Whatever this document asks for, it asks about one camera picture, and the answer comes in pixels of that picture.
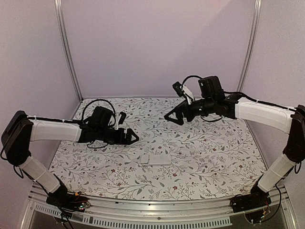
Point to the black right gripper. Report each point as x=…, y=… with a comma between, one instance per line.
x=183, y=110

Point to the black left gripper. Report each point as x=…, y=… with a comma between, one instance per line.
x=121, y=140

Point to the white remote battery cover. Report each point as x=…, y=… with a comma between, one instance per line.
x=144, y=159

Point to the white air conditioner remote control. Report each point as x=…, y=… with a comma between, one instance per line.
x=159, y=160

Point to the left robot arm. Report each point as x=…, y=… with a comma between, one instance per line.
x=102, y=125

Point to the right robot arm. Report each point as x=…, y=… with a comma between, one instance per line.
x=203, y=96

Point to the floral patterned table cloth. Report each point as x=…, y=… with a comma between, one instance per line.
x=212, y=157

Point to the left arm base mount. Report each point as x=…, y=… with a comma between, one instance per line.
x=71, y=202

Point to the front aluminium rail frame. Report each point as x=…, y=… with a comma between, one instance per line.
x=108, y=213

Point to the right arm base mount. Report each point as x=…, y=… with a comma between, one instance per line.
x=255, y=199

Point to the right aluminium corner post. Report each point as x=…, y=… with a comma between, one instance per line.
x=251, y=42

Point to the aluminium corner post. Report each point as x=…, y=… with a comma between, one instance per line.
x=251, y=42
x=66, y=48

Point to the left aluminium corner post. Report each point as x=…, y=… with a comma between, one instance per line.
x=66, y=48

